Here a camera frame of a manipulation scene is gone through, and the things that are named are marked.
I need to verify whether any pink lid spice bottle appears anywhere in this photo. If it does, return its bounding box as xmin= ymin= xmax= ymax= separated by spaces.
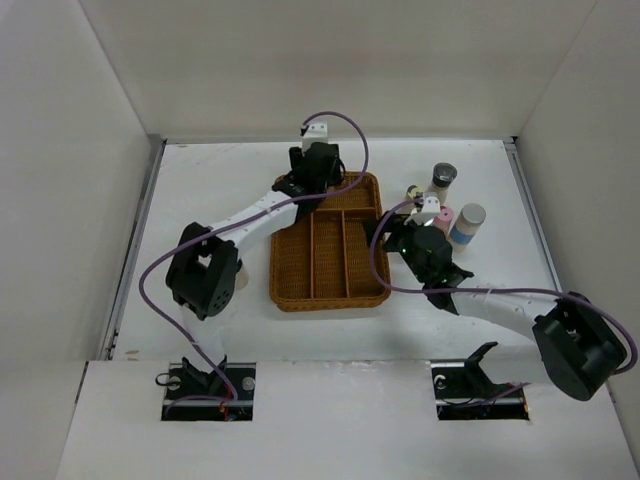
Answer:
xmin=432 ymin=206 xmax=455 ymax=235

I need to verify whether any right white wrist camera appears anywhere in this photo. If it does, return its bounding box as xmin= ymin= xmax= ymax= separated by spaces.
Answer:
xmin=405 ymin=192 xmax=441 ymax=226

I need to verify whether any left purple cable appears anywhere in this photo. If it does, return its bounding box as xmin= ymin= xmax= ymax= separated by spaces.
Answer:
xmin=138 ymin=110 xmax=370 ymax=419

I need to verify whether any silver lid blue label jar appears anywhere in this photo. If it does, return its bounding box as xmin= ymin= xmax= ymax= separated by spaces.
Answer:
xmin=448 ymin=203 xmax=486 ymax=252

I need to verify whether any brown wicker divided tray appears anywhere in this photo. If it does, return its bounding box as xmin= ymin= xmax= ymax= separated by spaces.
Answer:
xmin=269 ymin=173 xmax=390 ymax=312

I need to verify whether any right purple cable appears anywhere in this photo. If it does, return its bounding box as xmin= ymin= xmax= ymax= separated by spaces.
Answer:
xmin=368 ymin=197 xmax=640 ymax=376

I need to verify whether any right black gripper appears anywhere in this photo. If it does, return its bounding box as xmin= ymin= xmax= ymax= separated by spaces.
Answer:
xmin=363 ymin=210 xmax=430 ymax=283

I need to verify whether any black grinder top spice bottle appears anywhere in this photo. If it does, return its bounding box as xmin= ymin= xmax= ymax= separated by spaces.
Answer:
xmin=427 ymin=162 xmax=458 ymax=206

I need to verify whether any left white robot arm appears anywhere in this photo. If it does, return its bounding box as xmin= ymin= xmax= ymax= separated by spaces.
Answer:
xmin=165 ymin=142 xmax=344 ymax=321

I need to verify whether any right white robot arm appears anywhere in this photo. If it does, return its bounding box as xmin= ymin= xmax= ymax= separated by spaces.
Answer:
xmin=364 ymin=211 xmax=639 ymax=401

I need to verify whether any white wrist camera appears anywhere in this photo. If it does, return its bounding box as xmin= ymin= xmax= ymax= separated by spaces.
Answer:
xmin=405 ymin=192 xmax=441 ymax=226
xmin=301 ymin=121 xmax=329 ymax=152

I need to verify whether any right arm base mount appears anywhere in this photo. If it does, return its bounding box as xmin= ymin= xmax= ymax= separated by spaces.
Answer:
xmin=430 ymin=342 xmax=529 ymax=421

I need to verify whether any yellow lid spice bottle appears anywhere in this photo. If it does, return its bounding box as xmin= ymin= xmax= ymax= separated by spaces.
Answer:
xmin=404 ymin=185 xmax=426 ymax=206

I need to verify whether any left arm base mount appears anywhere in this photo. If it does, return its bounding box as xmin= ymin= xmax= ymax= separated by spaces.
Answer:
xmin=155 ymin=357 xmax=257 ymax=422

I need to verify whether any purple cable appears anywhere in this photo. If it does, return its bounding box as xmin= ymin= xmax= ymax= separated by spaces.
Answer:
xmin=368 ymin=197 xmax=640 ymax=376
xmin=138 ymin=110 xmax=370 ymax=419

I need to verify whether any black cap white spice bottle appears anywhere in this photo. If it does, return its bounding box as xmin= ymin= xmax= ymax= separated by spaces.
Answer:
xmin=235 ymin=265 xmax=249 ymax=291

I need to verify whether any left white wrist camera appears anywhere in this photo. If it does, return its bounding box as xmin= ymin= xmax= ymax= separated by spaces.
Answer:
xmin=301 ymin=121 xmax=329 ymax=152

